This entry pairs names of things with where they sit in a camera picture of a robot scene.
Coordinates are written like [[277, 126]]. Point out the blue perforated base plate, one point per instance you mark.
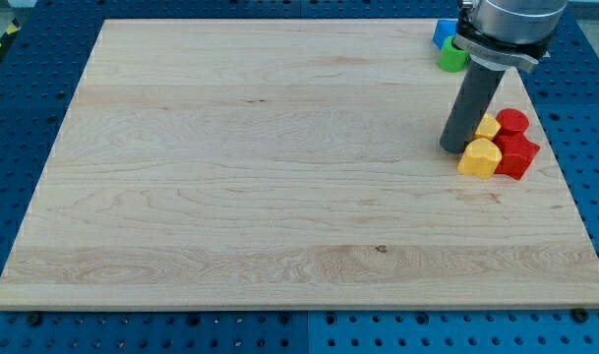
[[39, 74]]

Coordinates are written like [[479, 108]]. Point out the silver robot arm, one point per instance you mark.
[[499, 34]]

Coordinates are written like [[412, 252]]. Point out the black bolt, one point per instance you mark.
[[33, 319], [580, 315]]

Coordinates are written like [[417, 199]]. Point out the green cylinder block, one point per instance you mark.
[[452, 59]]

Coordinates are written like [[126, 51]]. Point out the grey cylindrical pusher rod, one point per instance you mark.
[[472, 101]]

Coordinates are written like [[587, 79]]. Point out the yellow black hazard tape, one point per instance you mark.
[[8, 37]]

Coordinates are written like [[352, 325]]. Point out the red star block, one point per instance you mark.
[[517, 154]]

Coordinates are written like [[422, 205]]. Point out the yellow heart block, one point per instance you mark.
[[481, 157]]

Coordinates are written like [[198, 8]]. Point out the light wooden board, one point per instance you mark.
[[279, 165]]

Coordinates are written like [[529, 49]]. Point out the small yellow block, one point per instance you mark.
[[488, 127]]

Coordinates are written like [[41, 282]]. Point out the black bolt lower right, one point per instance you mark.
[[580, 315]]

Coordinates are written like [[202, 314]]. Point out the black bolt lower left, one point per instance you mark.
[[33, 319]]

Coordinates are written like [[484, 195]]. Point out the red cylinder block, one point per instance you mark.
[[512, 121]]

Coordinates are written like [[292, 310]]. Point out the blue block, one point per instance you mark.
[[444, 28]]

